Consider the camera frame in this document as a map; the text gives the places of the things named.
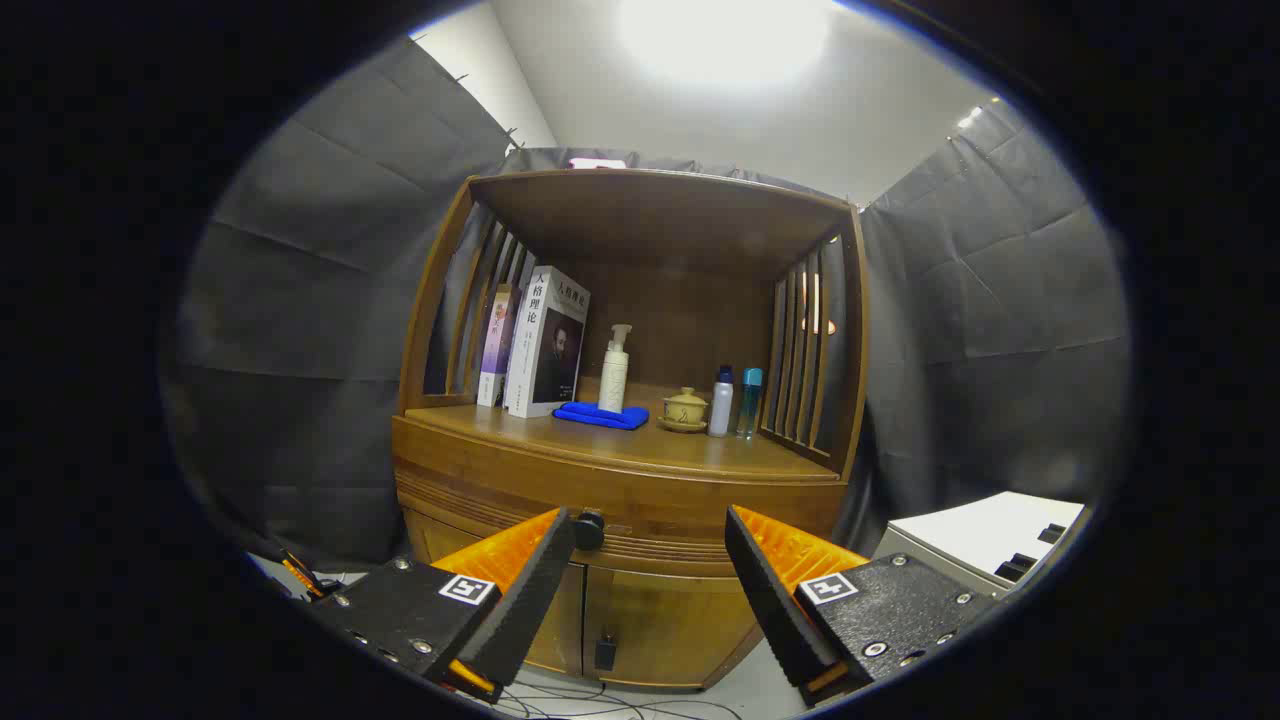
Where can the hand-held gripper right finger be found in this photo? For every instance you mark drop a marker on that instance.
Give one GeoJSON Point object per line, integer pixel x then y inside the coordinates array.
{"type": "Point", "coordinates": [775, 600]}

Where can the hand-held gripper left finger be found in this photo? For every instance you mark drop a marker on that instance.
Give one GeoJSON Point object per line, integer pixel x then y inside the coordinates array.
{"type": "Point", "coordinates": [520, 600]}

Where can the black drawer knob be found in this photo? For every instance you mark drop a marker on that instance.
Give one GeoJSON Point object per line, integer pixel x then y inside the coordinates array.
{"type": "Point", "coordinates": [589, 530]}

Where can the wooden drawer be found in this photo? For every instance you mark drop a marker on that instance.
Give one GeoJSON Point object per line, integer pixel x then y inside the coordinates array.
{"type": "Point", "coordinates": [660, 500]}

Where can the wooden cabinet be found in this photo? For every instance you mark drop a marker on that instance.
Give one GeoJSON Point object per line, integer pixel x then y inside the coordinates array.
{"type": "Point", "coordinates": [700, 620]}

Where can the wooden countertop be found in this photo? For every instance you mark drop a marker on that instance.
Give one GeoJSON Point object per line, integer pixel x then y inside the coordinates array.
{"type": "Point", "coordinates": [640, 445]}

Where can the blue folded cloth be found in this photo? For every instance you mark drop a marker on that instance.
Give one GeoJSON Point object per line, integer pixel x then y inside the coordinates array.
{"type": "Point", "coordinates": [600, 415]}

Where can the teal clear bottle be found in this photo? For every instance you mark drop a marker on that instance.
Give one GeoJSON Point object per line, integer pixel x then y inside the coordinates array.
{"type": "Point", "coordinates": [750, 400]}

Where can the white bottle with blue cap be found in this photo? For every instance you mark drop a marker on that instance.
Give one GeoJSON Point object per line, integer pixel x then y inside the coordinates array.
{"type": "Point", "coordinates": [720, 405]}

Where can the yellow lidded teacup with saucer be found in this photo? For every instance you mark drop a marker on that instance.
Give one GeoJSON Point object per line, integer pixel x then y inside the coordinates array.
{"type": "Point", "coordinates": [686, 408]}

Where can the white and grey appliance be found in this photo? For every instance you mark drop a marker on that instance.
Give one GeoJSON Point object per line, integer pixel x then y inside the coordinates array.
{"type": "Point", "coordinates": [980, 530]}

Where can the orange and black tool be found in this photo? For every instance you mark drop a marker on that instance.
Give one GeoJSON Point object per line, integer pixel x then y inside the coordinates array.
{"type": "Point", "coordinates": [300, 580]}

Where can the white pump bottle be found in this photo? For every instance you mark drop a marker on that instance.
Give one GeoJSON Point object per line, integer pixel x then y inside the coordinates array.
{"type": "Point", "coordinates": [613, 380]}

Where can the thick white portrait book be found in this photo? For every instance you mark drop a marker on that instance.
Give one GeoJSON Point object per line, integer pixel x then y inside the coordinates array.
{"type": "Point", "coordinates": [545, 350]}

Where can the thin purple book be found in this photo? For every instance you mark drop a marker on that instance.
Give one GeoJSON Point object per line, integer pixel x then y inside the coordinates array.
{"type": "Point", "coordinates": [495, 350]}

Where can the black backdrop cloth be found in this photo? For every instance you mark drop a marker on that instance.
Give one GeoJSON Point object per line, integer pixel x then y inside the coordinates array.
{"type": "Point", "coordinates": [300, 350]}

